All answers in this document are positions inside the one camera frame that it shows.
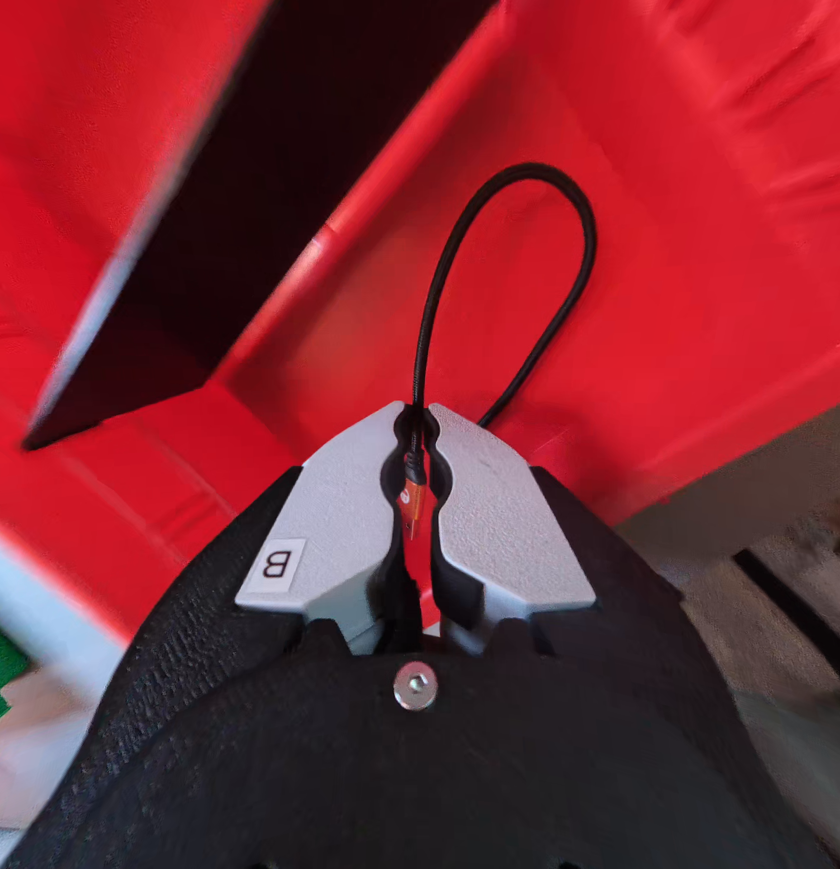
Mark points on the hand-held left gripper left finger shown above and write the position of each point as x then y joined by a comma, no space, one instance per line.
325,516

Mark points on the red plastic bin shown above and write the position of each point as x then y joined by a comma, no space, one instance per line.
664,271

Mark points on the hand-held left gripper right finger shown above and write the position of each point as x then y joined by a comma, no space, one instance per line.
508,529

